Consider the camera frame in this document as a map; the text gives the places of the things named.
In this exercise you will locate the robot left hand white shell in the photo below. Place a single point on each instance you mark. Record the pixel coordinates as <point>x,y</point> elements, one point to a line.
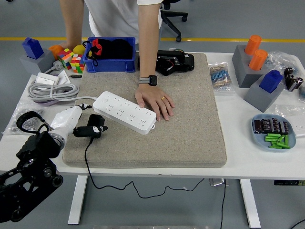
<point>65,119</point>

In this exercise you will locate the person's left hand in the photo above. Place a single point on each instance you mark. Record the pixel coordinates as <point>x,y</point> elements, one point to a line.
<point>155,100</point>

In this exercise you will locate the person's right hand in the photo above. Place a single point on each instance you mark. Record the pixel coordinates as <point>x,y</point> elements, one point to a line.
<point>70,44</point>

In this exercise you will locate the black plug adapter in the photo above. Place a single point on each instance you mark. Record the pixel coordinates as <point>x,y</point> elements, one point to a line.
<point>95,120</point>

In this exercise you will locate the white power strip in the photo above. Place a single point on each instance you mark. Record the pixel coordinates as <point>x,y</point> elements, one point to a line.
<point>119,107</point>

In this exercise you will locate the person's left forearm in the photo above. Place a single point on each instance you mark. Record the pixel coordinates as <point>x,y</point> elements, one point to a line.
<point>149,43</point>

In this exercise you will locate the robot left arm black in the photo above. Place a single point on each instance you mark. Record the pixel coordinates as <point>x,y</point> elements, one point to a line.
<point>35,148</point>

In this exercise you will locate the person's right forearm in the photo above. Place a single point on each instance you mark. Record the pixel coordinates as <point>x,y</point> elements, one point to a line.
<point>72,21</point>

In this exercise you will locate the yellow ball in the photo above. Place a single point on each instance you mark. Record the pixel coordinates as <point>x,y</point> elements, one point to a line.
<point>79,49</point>

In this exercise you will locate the multicolour puzzle cube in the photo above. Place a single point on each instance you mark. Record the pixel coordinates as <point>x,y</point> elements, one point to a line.
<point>65,58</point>
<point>77,64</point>

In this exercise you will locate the black grey wristwatch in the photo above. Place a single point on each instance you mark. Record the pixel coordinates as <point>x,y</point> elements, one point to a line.
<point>151,80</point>

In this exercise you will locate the clear bag of metal screws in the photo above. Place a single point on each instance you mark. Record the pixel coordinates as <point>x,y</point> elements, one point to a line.
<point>35,111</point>

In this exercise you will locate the small black stick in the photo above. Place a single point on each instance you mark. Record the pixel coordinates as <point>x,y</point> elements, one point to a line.
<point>75,76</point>

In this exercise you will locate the blue plastic block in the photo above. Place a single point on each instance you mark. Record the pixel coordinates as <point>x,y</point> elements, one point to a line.
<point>270,81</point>
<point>33,48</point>

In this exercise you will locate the grey-brown mat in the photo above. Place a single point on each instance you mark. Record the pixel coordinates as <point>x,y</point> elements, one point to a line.
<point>186,131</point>

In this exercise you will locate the blue plastic bin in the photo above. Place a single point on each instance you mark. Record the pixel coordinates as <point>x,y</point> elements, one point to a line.
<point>109,65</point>

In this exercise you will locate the black pouch with red trim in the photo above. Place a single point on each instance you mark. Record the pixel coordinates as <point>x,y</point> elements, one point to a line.
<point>116,50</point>

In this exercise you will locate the black device housing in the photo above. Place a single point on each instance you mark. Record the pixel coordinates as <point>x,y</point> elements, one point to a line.
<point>186,62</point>

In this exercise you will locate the person's torso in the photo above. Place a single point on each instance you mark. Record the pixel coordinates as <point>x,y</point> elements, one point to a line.
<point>114,16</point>

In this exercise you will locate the clear bag of resistors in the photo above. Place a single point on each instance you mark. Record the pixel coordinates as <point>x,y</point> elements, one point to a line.
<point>220,77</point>

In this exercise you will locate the black office chair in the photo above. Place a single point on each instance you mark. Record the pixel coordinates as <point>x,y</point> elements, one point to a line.
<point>170,22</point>

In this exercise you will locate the white table leg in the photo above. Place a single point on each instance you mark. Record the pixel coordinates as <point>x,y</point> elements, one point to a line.
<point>78,200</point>
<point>250,202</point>

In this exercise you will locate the large grey block holder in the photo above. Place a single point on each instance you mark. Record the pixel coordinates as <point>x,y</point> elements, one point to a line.
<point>239,62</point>

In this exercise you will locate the dark brown capacitor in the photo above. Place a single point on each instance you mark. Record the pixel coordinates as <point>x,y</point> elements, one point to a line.
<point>257,126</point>
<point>266,125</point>
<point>284,127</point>
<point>275,125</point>

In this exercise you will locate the light blue oval plate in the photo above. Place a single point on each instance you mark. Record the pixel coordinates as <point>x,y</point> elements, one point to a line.
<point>259,141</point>

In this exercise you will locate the green battery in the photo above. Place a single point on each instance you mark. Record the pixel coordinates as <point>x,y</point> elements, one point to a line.
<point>274,147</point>
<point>281,138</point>
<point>286,140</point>
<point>283,145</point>
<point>271,138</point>
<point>273,135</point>

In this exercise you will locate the clear plastic bag with parts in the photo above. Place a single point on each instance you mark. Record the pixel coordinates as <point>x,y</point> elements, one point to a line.
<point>279,59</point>

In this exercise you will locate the black table control panel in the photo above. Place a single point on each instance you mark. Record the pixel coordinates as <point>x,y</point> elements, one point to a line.
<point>288,183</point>

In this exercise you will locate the white wall plug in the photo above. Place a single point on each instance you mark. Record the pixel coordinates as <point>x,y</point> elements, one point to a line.
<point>57,65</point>

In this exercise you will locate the white square frame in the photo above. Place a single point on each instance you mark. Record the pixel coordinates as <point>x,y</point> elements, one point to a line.
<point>64,75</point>

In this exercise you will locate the white switch plate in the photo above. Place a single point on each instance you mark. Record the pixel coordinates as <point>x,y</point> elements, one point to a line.
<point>45,79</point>

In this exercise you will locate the metal bracket under table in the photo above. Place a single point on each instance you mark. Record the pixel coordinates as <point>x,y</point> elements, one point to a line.
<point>216,182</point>

